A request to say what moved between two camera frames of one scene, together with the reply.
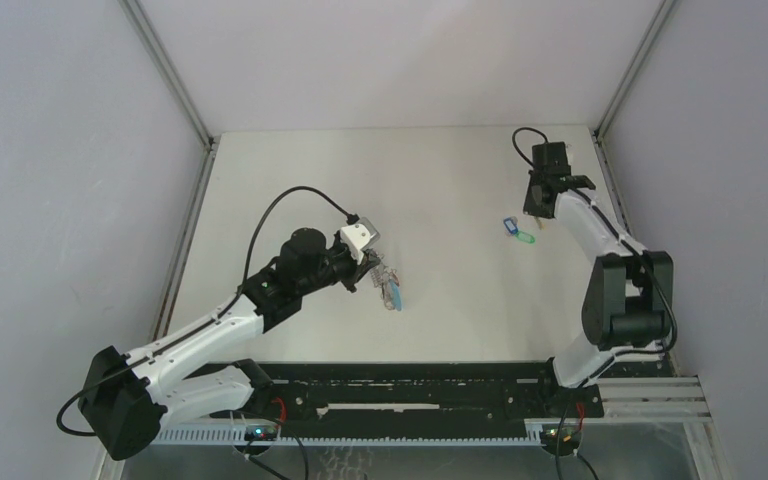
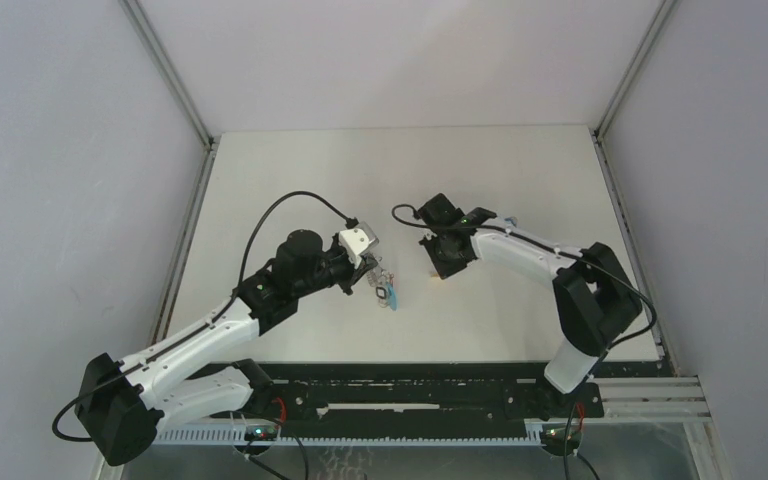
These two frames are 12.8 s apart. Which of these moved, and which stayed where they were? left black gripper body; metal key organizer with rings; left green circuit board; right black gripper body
Moved: right black gripper body
Stayed: left green circuit board; metal key organizer with rings; left black gripper body
